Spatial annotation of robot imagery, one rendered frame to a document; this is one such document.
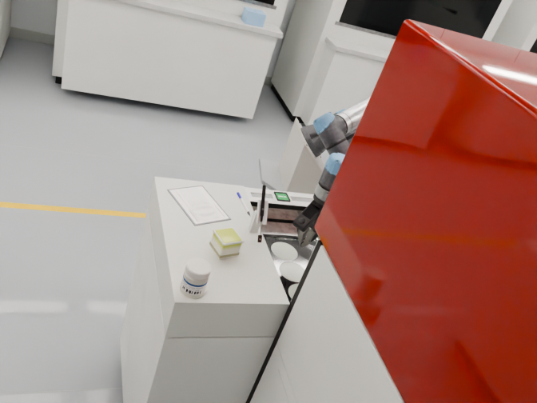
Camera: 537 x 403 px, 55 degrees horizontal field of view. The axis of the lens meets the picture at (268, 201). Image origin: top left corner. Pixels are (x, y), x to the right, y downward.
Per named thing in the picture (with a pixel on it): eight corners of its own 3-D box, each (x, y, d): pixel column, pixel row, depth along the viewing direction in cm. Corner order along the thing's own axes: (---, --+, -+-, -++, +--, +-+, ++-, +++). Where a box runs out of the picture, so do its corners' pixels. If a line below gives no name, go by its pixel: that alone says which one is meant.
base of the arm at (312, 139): (297, 121, 238) (316, 111, 236) (312, 144, 248) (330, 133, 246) (304, 141, 227) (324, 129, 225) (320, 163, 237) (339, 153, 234)
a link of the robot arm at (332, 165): (357, 159, 167) (347, 166, 160) (344, 187, 173) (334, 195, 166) (336, 148, 169) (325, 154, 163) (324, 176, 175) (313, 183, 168)
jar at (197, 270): (205, 299, 147) (213, 275, 142) (180, 299, 144) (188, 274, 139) (201, 281, 152) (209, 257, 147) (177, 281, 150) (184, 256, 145)
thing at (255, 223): (260, 240, 178) (272, 209, 171) (250, 239, 176) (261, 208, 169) (256, 229, 182) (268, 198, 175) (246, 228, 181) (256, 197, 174)
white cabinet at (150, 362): (347, 459, 229) (431, 335, 187) (123, 485, 193) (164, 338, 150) (302, 343, 278) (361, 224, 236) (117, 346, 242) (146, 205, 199)
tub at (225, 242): (238, 257, 167) (244, 241, 163) (218, 261, 162) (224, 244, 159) (228, 242, 171) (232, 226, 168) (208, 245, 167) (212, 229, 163)
